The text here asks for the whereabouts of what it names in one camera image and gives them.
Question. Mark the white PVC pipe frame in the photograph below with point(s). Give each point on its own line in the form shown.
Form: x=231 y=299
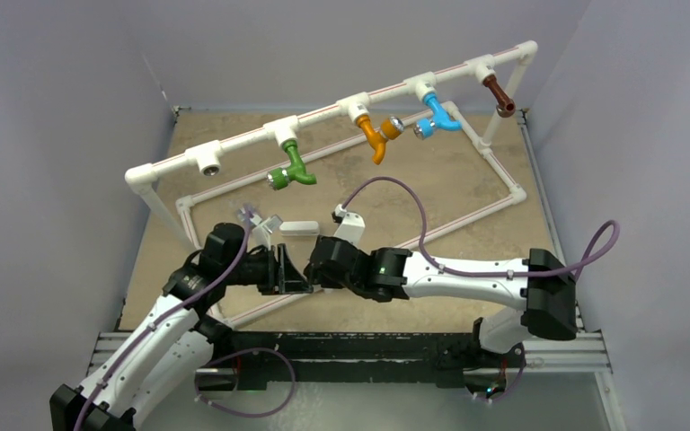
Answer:
x=474 y=189

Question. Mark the blue faucet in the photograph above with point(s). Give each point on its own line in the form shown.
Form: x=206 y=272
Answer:
x=439 y=120

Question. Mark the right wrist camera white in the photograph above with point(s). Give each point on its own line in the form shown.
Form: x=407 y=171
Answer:
x=351 y=225

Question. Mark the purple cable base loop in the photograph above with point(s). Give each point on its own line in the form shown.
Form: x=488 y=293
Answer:
x=252 y=382

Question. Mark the brown faucet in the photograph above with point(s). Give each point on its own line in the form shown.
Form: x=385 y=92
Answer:
x=505 y=105

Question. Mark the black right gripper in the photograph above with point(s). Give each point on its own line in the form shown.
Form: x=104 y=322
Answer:
x=315 y=277

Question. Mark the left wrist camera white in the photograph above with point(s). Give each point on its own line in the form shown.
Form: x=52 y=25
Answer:
x=264 y=228

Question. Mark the green faucet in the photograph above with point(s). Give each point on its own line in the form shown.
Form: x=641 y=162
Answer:
x=281 y=177

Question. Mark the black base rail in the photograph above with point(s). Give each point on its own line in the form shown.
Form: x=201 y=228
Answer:
x=445 y=360

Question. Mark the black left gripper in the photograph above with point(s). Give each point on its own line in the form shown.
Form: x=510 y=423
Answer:
x=280 y=275

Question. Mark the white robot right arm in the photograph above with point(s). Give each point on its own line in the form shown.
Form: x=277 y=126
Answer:
x=537 y=293

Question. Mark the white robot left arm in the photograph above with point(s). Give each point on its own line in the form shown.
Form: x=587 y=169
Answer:
x=178 y=336

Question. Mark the orange faucet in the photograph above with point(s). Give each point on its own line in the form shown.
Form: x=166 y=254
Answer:
x=390 y=129

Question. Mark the small clear blue box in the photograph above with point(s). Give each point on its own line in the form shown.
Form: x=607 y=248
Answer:
x=248 y=214

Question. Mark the aluminium table frame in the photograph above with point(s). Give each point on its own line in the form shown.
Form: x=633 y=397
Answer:
x=586 y=354

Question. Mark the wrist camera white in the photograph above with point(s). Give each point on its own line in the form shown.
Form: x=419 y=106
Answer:
x=264 y=228
x=351 y=225

